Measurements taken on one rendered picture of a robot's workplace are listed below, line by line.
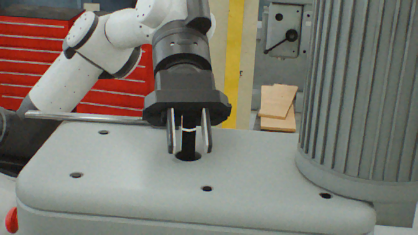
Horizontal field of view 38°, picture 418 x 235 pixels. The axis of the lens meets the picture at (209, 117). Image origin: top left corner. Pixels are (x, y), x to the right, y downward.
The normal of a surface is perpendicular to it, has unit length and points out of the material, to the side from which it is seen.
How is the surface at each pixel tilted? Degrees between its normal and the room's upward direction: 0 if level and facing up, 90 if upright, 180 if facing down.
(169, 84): 30
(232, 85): 90
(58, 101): 99
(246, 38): 90
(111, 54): 95
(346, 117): 90
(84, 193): 45
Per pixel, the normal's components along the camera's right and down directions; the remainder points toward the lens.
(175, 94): 0.11, -0.62
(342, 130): -0.66, 0.24
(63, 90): 0.22, 0.50
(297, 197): 0.05, -0.93
